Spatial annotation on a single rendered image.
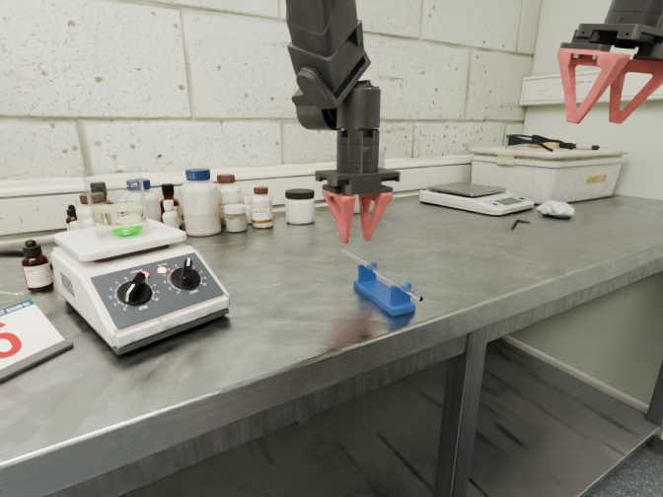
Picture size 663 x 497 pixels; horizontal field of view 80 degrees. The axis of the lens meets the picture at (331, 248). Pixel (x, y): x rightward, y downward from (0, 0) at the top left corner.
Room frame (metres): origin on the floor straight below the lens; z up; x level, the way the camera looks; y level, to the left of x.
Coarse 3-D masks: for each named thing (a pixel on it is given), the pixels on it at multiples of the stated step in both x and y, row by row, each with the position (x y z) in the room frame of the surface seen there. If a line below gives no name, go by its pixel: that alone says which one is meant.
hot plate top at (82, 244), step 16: (160, 224) 0.51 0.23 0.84; (64, 240) 0.44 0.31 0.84; (80, 240) 0.44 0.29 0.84; (96, 240) 0.44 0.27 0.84; (112, 240) 0.44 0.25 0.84; (128, 240) 0.44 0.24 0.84; (144, 240) 0.44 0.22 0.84; (160, 240) 0.44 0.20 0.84; (176, 240) 0.46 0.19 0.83; (80, 256) 0.39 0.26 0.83; (96, 256) 0.39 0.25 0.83
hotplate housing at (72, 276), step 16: (64, 256) 0.43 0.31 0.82; (112, 256) 0.42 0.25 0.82; (128, 256) 0.43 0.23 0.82; (144, 256) 0.43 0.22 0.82; (160, 256) 0.44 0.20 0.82; (64, 272) 0.42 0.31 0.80; (80, 272) 0.39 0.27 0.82; (96, 272) 0.39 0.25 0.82; (64, 288) 0.44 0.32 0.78; (80, 288) 0.38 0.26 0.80; (224, 288) 0.43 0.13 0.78; (80, 304) 0.39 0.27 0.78; (96, 304) 0.36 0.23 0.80; (208, 304) 0.40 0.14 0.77; (224, 304) 0.41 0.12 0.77; (96, 320) 0.36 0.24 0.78; (160, 320) 0.36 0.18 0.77; (176, 320) 0.37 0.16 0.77; (192, 320) 0.39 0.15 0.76; (208, 320) 0.40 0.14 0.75; (112, 336) 0.33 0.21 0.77; (128, 336) 0.34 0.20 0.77; (144, 336) 0.35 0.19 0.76; (160, 336) 0.36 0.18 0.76
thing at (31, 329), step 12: (24, 312) 0.36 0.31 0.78; (36, 312) 0.37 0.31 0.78; (0, 324) 0.34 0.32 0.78; (12, 324) 0.35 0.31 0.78; (24, 324) 0.35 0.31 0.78; (36, 324) 0.36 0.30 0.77; (0, 336) 0.33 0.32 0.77; (12, 336) 0.34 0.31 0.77; (24, 336) 0.34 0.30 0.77; (36, 336) 0.35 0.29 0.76; (48, 336) 0.35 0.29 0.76; (0, 348) 0.32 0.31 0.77; (12, 348) 0.33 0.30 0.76; (24, 348) 0.33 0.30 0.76; (0, 360) 0.31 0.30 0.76
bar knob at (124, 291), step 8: (136, 280) 0.37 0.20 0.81; (144, 280) 0.38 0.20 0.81; (120, 288) 0.37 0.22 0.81; (128, 288) 0.36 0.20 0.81; (136, 288) 0.37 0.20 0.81; (144, 288) 0.38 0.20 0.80; (120, 296) 0.37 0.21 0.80; (128, 296) 0.36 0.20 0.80; (136, 296) 0.37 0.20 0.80; (144, 296) 0.37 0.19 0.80; (128, 304) 0.36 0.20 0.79; (136, 304) 0.36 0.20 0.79
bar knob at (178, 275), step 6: (186, 264) 0.42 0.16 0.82; (174, 270) 0.42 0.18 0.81; (180, 270) 0.42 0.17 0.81; (186, 270) 0.41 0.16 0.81; (192, 270) 0.43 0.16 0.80; (174, 276) 0.41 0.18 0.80; (180, 276) 0.41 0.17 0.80; (186, 276) 0.40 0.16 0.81; (192, 276) 0.42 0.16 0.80; (198, 276) 0.42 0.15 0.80; (174, 282) 0.40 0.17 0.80; (180, 282) 0.41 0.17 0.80; (186, 282) 0.40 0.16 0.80; (192, 282) 0.41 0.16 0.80; (198, 282) 0.42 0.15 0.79; (180, 288) 0.40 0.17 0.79; (186, 288) 0.40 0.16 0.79
